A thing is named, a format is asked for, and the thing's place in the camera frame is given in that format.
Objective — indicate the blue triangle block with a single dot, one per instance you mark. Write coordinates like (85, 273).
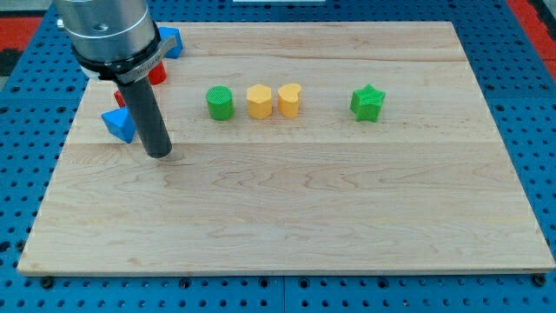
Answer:
(120, 124)

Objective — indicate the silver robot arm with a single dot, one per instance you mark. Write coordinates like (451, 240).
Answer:
(113, 40)

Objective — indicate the green star block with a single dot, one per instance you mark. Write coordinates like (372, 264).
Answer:
(366, 103)

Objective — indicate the wooden board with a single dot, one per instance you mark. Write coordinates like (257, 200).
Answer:
(429, 189)

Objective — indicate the yellow hexagon block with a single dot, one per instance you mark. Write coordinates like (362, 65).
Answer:
(259, 99)

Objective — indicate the yellow heart block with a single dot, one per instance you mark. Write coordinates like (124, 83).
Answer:
(289, 99)

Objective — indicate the green cylinder block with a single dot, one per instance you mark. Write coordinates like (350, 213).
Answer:
(220, 103)

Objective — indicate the red round block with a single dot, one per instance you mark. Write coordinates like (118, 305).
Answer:
(158, 74)

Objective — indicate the blue cube block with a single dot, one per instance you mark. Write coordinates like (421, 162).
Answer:
(172, 45)

